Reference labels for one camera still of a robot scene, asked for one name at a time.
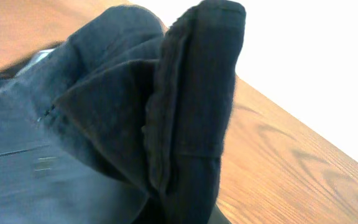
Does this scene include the navy shorts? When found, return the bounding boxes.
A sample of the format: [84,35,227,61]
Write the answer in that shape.
[0,45,147,224]
[45,1,246,223]

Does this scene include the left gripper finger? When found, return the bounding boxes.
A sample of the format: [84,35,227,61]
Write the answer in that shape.
[208,204,231,224]

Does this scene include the folded navy shorts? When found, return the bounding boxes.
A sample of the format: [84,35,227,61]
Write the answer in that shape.
[0,45,147,224]

